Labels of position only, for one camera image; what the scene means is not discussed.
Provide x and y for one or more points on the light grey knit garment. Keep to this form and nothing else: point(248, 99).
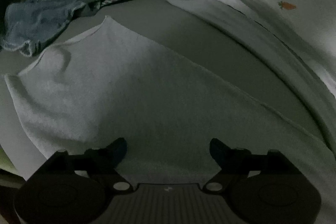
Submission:
point(131, 95)

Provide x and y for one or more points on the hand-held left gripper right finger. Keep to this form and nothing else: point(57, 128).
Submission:
point(216, 150)

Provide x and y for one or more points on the light blue denim shorts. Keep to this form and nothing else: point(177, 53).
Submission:
point(39, 22)

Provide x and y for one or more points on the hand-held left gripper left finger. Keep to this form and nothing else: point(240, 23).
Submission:
point(119, 150)

